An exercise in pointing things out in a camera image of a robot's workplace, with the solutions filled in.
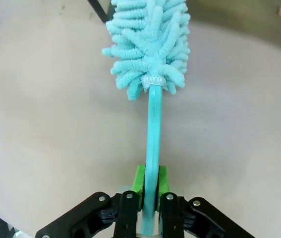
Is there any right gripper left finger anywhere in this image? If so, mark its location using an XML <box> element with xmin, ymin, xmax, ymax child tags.
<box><xmin>35</xmin><ymin>165</ymin><xmax>146</xmax><ymax>238</ymax></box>

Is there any teal chenille duster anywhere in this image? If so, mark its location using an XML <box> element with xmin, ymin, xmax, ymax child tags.
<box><xmin>102</xmin><ymin>0</ymin><xmax>192</xmax><ymax>238</ymax></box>

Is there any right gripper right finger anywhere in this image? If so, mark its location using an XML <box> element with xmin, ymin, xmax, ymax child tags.
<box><xmin>155</xmin><ymin>165</ymin><xmax>256</xmax><ymax>238</ymax></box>

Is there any black frame wooden shelf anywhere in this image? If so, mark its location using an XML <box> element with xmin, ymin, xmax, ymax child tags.
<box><xmin>87</xmin><ymin>0</ymin><xmax>111</xmax><ymax>23</ymax></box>

